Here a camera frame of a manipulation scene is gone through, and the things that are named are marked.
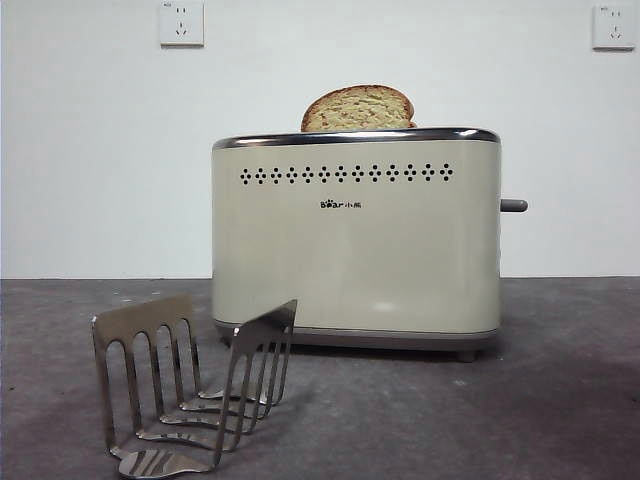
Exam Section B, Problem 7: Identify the brown bread slice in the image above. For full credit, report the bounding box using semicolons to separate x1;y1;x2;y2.
300;85;417;133

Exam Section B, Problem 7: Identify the cream two-slot toaster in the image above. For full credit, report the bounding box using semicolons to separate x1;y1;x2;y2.
210;126;502;362

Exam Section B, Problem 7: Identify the steel toast rack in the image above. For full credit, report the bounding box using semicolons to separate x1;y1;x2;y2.
91;292;299;477

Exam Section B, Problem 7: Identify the white wall socket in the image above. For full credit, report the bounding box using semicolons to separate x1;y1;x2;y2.
159;0;206;49
591;4;629;51

